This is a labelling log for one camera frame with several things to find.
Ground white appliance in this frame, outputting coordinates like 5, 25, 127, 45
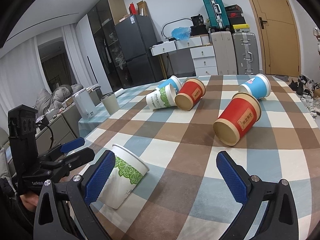
72, 88, 97, 119

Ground dark glass cabinet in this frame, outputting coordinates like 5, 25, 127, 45
87, 0, 128, 92

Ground beige suitcase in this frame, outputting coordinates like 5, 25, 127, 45
210, 31, 238, 75

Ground beige tumbler mug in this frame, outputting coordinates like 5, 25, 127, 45
101, 92, 120, 115

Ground white drawer desk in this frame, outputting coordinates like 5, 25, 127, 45
150, 34, 218, 77

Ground black bag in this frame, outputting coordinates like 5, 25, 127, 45
190, 14, 208, 36

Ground blue cup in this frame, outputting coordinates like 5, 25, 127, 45
156, 75, 182, 93
238, 74, 271, 100

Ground blue cup far right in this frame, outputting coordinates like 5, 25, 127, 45
238, 74, 271, 100

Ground teal suitcase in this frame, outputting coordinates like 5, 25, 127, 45
203, 0, 230, 31

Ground large red paper cup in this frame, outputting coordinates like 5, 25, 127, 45
213, 92, 261, 146

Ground black cable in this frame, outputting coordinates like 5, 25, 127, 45
35, 122, 54, 151

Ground silver suitcase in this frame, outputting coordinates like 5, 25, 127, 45
232, 32, 260, 75

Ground black refrigerator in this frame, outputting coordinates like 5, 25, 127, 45
115, 15, 164, 86

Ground small red paper cup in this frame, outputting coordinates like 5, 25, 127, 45
175, 77, 206, 111

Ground stacked shoe boxes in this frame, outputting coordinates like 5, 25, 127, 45
225, 4, 246, 33

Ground light blue checkered tablecloth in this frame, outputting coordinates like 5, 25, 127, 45
78, 82, 161, 138

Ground blue plastic bag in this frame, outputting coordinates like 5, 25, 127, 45
171, 27, 191, 40

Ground person's left hand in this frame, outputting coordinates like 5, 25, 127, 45
20, 192, 39, 212

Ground wooden door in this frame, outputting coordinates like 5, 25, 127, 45
250, 0, 300, 77

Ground grey low cabinet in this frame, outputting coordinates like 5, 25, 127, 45
36, 105, 81, 155

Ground white green paper cup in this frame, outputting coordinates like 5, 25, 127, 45
146, 84, 176, 110
98, 144, 150, 209

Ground blue cup far left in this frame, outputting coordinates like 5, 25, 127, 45
156, 75, 182, 93

